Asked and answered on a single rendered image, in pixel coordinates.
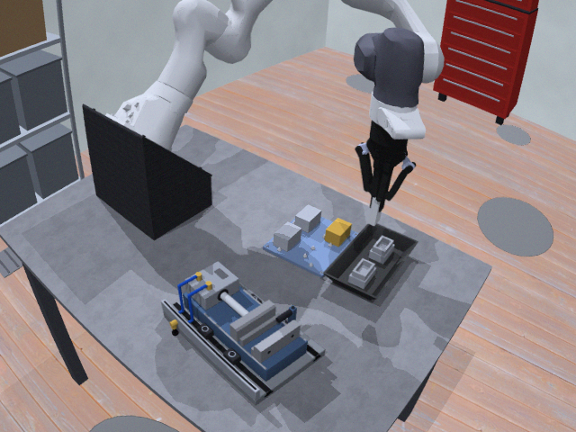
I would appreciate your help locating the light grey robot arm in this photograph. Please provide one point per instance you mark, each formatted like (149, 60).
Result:
(394, 60)

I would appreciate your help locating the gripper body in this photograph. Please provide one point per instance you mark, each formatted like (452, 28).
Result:
(397, 147)

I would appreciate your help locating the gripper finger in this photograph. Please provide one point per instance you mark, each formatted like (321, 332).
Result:
(371, 180)
(383, 193)

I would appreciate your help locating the yellow block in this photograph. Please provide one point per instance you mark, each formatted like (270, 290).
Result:
(338, 232)

